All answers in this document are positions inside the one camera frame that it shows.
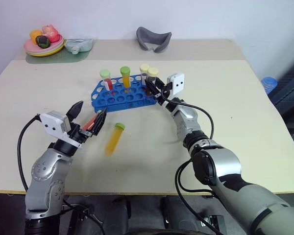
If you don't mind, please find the clear plastic container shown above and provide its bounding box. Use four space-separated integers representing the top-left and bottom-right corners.
64 37 95 55

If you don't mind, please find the orange test tube green cap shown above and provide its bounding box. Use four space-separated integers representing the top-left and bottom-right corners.
120 66 132 89

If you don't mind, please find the pink toy apple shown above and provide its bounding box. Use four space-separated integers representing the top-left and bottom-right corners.
41 23 61 43

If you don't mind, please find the black right elbow cable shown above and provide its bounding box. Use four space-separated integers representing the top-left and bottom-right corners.
174 160 227 234

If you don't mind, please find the blue test tube rack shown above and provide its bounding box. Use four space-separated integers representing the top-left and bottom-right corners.
90 75 163 114

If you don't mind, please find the red tube pale green cap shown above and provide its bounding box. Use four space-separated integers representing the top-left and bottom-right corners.
99 69 113 92

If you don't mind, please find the yellow plate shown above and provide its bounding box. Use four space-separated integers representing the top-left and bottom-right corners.
25 42 66 58

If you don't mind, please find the metal bracket under table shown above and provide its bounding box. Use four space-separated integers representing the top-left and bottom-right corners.
202 213 226 231

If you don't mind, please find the red test tube green cap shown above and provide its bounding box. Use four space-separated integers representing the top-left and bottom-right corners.
81 110 106 131

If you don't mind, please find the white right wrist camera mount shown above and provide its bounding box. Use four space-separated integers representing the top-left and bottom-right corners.
166 72 186 96

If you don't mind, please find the blue water bottle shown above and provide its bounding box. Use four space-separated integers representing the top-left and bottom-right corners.
261 76 278 95

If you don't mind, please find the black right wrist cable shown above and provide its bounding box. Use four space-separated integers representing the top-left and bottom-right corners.
161 95 215 141

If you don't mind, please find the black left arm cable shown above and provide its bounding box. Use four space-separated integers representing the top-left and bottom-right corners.
17 114 43 192

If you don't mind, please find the green table mat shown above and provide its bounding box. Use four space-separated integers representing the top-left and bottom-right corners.
25 44 95 65

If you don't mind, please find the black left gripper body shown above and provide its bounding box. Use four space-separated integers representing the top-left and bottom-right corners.
66 121 94 145

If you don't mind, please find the pink plate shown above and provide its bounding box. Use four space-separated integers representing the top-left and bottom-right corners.
24 33 65 53

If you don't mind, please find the black cable under table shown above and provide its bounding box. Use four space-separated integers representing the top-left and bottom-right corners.
62 197 106 235

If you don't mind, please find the yellow test tube green cap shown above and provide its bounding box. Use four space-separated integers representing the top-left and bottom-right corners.
104 122 126 156

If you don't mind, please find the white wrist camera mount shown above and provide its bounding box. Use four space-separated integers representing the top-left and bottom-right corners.
166 72 186 96
39 110 72 138

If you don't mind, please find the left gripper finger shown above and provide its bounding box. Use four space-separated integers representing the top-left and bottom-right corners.
65 100 84 122
92 107 108 137

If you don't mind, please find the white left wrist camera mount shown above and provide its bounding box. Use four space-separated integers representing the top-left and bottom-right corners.
39 110 72 138

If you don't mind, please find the grey curved foam pad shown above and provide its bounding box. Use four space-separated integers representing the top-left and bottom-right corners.
136 26 172 54

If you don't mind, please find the black ribbed panel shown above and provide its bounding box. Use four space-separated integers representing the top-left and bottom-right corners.
268 55 294 158

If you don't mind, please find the dark tube pale yellow cap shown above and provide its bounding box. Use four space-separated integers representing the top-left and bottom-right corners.
139 64 150 87

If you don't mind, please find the orange toy fruit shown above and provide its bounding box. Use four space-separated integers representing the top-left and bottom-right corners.
29 29 43 44

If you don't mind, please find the dark green red toy fruit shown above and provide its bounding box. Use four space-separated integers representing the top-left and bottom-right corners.
35 35 51 49

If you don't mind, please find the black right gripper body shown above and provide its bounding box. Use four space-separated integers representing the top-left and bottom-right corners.
157 82 174 102

